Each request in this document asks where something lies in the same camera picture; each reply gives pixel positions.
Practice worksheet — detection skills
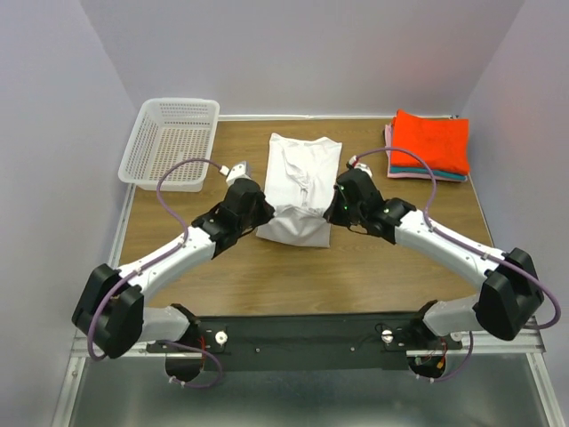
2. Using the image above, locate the left aluminium side rail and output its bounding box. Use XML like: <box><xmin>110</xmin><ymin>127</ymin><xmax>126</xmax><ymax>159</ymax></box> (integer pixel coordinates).
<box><xmin>107</xmin><ymin>184</ymin><xmax>136</xmax><ymax>269</ymax></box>

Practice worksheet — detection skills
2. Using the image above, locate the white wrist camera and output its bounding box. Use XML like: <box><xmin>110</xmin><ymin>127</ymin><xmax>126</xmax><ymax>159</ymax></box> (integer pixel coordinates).
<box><xmin>220</xmin><ymin>161</ymin><xmax>251</xmax><ymax>187</ymax></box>
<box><xmin>347</xmin><ymin>156</ymin><xmax>373</xmax><ymax>178</ymax></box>

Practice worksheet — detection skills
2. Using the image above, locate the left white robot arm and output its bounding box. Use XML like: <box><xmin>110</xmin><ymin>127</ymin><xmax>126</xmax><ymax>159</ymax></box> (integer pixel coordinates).
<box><xmin>72</xmin><ymin>178</ymin><xmax>274</xmax><ymax>359</ymax></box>

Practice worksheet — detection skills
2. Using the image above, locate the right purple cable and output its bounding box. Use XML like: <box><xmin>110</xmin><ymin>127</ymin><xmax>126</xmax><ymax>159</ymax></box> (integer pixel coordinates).
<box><xmin>349</xmin><ymin>148</ymin><xmax>562</xmax><ymax>383</ymax></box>

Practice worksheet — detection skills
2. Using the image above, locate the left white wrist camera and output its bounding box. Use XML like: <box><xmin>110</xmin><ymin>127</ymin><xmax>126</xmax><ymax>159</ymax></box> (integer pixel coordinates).
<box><xmin>220</xmin><ymin>161</ymin><xmax>251</xmax><ymax>187</ymax></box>

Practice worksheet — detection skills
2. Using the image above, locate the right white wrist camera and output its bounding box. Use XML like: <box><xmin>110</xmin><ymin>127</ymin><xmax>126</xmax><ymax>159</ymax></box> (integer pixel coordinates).
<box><xmin>347</xmin><ymin>156</ymin><xmax>373</xmax><ymax>178</ymax></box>

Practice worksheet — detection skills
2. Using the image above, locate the orange folded t shirt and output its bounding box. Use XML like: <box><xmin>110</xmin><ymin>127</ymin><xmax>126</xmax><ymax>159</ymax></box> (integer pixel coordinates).
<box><xmin>391</xmin><ymin>109</ymin><xmax>470</xmax><ymax>175</ymax></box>

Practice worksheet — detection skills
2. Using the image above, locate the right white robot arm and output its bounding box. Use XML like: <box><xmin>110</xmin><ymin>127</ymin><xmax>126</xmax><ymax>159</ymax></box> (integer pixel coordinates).
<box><xmin>324</xmin><ymin>168</ymin><xmax>544</xmax><ymax>349</ymax></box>

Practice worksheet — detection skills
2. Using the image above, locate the white plastic laundry basket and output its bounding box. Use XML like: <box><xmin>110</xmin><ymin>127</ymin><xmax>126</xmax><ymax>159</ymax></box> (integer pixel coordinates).
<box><xmin>118</xmin><ymin>98</ymin><xmax>220</xmax><ymax>192</ymax></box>

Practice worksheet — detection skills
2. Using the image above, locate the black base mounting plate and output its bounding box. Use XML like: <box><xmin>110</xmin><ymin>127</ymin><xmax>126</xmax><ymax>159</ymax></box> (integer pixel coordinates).
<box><xmin>146</xmin><ymin>310</ymin><xmax>463</xmax><ymax>373</ymax></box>

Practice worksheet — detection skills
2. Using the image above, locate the white t shirt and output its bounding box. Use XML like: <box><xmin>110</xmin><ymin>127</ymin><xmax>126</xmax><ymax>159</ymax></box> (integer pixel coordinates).
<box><xmin>256</xmin><ymin>133</ymin><xmax>342</xmax><ymax>248</ymax></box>

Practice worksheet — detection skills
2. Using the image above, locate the purple cable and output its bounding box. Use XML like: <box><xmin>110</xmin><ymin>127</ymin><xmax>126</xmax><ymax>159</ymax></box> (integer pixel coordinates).
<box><xmin>349</xmin><ymin>148</ymin><xmax>562</xmax><ymax>383</ymax></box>
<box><xmin>86</xmin><ymin>158</ymin><xmax>224</xmax><ymax>390</ymax></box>

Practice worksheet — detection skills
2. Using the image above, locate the teal folded t shirt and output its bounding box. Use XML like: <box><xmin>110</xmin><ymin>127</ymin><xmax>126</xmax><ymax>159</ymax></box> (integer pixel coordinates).
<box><xmin>389</xmin><ymin>165</ymin><xmax>468</xmax><ymax>181</ymax></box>

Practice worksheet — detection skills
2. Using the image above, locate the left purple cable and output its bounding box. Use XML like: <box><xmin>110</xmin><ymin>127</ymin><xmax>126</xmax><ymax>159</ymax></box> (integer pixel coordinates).
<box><xmin>86</xmin><ymin>158</ymin><xmax>224</xmax><ymax>390</ymax></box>

